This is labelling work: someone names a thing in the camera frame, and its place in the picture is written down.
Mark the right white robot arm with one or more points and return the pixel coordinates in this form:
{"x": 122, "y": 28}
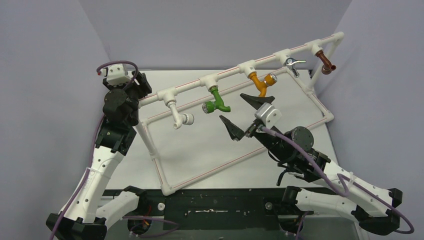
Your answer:
{"x": 373, "y": 208}

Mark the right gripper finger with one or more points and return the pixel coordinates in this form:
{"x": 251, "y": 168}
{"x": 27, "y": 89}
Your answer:
{"x": 235, "y": 133}
{"x": 256, "y": 101}

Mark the green plastic faucet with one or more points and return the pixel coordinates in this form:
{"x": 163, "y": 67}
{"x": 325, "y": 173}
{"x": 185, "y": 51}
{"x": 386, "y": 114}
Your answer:
{"x": 218, "y": 103}

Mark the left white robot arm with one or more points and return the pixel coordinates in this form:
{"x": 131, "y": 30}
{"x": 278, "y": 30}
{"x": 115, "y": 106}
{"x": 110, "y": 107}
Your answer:
{"x": 82, "y": 218}

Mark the brown plastic faucet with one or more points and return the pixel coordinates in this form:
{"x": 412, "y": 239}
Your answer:
{"x": 327, "y": 67}

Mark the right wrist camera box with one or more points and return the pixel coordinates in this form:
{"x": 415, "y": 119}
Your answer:
{"x": 268, "y": 115}

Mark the white plastic faucet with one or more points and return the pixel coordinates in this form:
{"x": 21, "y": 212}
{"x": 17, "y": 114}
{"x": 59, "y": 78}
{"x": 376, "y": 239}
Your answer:
{"x": 180, "y": 119}

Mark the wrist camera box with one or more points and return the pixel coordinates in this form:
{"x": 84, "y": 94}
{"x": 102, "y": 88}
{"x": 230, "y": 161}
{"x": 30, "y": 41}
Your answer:
{"x": 268, "y": 115}
{"x": 115, "y": 74}

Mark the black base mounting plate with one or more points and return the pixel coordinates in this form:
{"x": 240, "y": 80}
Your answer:
{"x": 221, "y": 209}

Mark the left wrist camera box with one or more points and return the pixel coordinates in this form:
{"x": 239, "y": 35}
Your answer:
{"x": 115, "y": 74}

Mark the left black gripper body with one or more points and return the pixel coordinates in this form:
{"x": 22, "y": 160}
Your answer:
{"x": 137, "y": 90}

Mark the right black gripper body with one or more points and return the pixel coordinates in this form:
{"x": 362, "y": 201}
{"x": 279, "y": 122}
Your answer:
{"x": 250, "y": 128}

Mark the white PVC pipe frame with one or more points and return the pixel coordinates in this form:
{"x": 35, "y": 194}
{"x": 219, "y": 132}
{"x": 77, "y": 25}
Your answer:
{"x": 228, "y": 81}

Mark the orange plastic faucet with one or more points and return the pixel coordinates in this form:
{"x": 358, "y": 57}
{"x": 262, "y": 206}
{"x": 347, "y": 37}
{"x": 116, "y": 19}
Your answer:
{"x": 261, "y": 85}

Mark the chrome metal faucet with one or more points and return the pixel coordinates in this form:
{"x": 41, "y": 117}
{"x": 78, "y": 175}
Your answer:
{"x": 290, "y": 63}

